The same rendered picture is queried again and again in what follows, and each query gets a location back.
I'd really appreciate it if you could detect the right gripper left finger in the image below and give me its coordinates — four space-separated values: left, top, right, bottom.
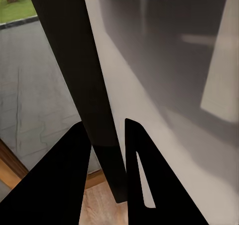
0 121 92 225

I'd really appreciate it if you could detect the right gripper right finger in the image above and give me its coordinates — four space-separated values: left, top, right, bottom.
125 118 209 225

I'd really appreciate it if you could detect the poster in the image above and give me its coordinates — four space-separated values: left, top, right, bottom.
31 0 127 204

